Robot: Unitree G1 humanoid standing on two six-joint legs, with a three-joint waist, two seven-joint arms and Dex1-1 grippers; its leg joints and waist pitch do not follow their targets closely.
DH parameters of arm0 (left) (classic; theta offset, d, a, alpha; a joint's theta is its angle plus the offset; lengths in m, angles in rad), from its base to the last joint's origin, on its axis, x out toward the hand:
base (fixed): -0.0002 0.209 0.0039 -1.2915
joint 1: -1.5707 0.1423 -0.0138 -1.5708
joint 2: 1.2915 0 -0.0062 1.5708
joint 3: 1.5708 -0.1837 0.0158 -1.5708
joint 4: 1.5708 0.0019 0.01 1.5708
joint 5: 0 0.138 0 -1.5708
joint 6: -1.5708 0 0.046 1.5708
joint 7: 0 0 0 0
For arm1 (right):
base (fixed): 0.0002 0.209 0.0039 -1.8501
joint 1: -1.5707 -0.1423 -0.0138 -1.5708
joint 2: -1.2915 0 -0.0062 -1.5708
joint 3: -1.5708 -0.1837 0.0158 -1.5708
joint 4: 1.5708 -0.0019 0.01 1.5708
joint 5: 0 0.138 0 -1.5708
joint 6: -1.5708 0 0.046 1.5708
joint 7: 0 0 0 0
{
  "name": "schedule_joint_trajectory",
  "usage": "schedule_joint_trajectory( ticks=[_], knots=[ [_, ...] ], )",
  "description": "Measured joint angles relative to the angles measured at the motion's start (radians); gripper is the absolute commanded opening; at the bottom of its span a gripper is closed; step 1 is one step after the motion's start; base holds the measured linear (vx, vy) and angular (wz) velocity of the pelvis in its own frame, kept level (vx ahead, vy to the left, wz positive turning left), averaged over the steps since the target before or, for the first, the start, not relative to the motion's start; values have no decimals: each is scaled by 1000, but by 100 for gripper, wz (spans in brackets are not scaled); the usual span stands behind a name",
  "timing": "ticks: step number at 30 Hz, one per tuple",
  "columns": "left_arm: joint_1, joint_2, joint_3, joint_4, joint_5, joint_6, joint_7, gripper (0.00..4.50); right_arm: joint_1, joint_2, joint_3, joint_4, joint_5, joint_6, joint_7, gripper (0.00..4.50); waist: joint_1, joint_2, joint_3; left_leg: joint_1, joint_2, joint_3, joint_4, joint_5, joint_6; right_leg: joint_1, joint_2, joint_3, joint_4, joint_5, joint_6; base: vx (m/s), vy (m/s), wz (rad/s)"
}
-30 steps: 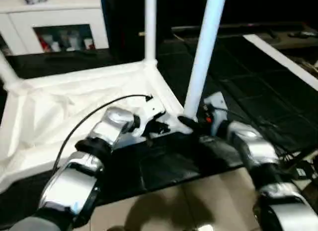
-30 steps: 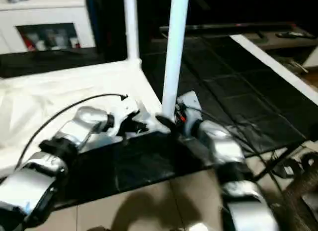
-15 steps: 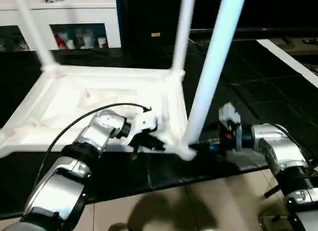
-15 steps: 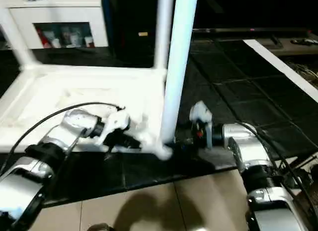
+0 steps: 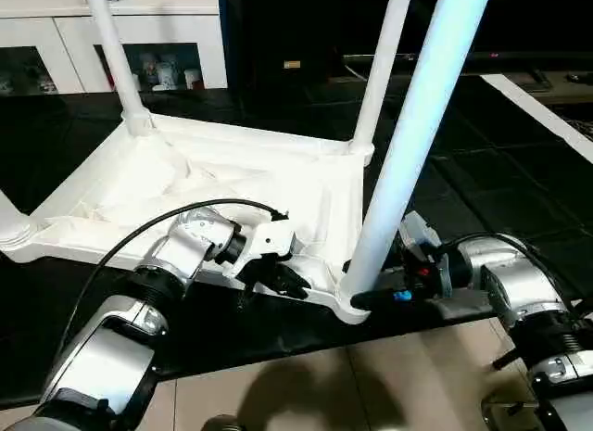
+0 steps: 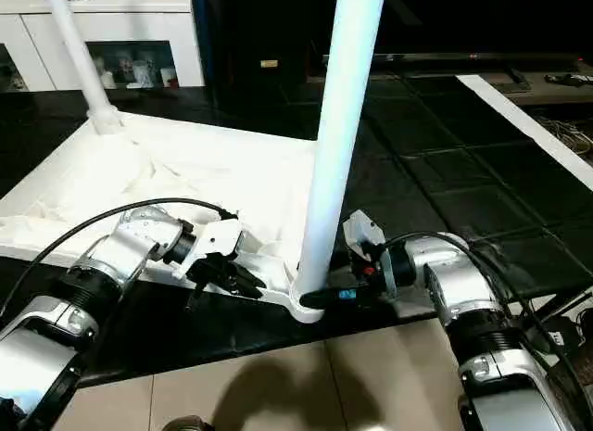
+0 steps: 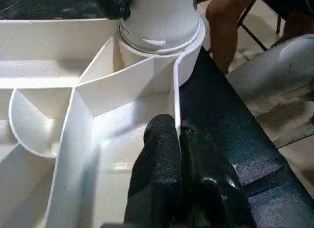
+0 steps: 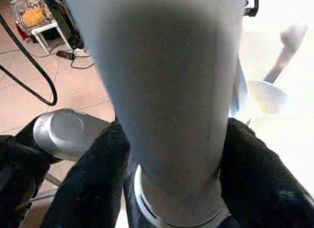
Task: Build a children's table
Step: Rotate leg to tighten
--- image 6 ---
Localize black left camera cable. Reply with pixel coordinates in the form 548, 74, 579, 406
0, 197, 240, 311

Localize dark rounded foot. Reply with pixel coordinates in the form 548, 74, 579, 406
161, 415, 214, 431

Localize black box gold label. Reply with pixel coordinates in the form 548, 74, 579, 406
192, 0, 334, 121

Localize white flat board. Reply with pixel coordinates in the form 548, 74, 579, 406
456, 74, 593, 191

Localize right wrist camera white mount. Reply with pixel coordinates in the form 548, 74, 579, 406
343, 209, 397, 298

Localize silver metal rail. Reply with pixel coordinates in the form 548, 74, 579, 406
322, 52, 585, 64

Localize tangled pale wires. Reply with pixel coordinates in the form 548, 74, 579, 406
539, 118, 593, 155

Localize black stand leg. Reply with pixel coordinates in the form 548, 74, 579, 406
509, 289, 593, 322

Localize small black flat gadget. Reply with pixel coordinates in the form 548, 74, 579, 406
544, 72, 593, 87

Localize white cabinet glass doors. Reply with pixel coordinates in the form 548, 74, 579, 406
0, 0, 206, 92

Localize black mat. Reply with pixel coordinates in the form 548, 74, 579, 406
0, 76, 593, 388

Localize grey floor box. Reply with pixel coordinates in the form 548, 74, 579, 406
544, 315, 586, 352

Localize short black bar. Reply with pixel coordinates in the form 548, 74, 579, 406
507, 67, 532, 92

